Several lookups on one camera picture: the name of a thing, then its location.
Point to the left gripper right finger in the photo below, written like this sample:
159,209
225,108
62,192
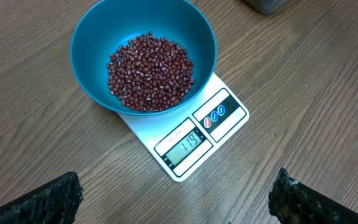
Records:
293,202

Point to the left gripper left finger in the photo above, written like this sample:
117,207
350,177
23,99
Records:
54,202

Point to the white digital kitchen scale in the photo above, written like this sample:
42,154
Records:
182,139

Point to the red beans in bowl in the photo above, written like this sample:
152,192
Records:
150,74

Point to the teal blue bowl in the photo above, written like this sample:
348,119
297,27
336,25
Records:
111,23

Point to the clear plastic food container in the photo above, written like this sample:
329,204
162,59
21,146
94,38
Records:
265,7

